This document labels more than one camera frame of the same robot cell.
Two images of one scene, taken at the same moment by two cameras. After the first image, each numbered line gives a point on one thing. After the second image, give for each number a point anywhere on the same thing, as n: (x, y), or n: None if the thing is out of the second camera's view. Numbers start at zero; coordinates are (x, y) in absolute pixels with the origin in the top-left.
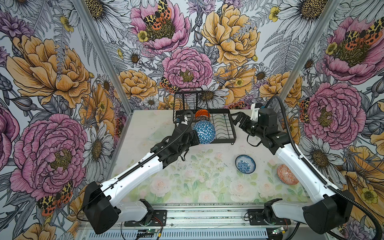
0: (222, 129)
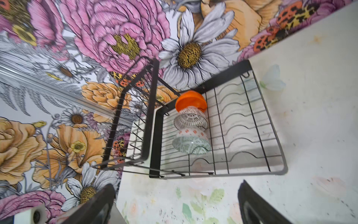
0: (219, 125)
